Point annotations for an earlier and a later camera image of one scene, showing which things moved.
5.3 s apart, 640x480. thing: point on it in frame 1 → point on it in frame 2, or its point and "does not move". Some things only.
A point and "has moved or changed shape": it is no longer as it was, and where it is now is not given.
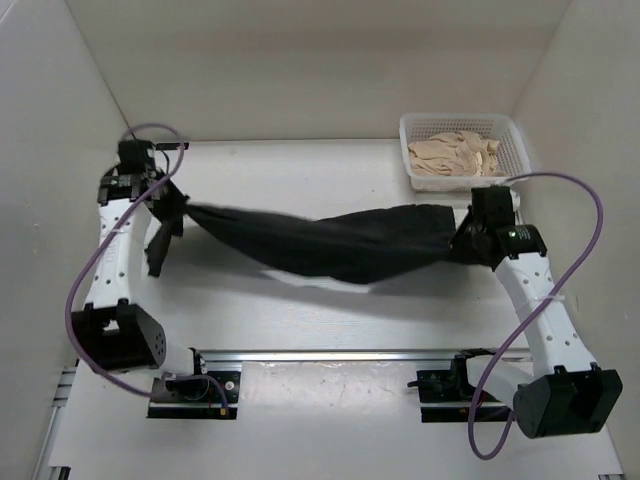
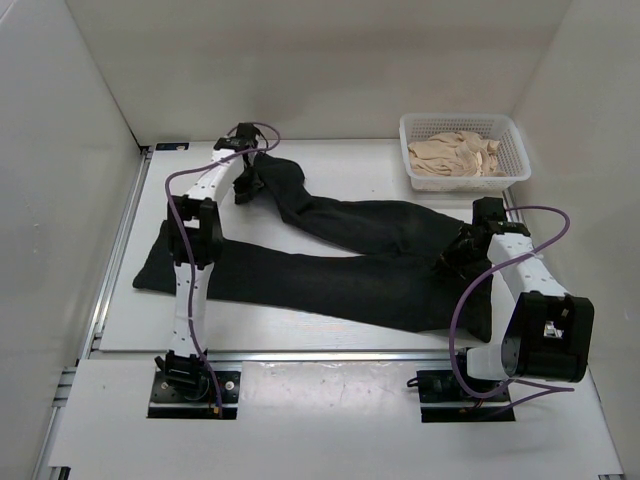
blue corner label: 172,146 does not move
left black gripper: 156,175 → 250,188
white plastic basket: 461,151 does not move
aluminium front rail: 344,355 does not move
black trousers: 348,246 has moved or changed shape
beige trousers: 455,154 does not move
